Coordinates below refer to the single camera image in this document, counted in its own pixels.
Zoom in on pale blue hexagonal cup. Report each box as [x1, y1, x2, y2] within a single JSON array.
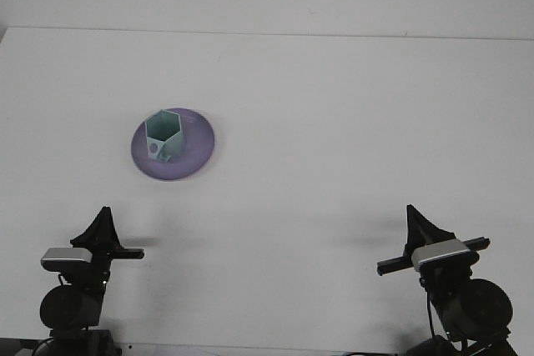
[[144, 108, 185, 163]]

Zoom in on pale purple round plate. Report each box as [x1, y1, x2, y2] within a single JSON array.
[[130, 106, 218, 183]]

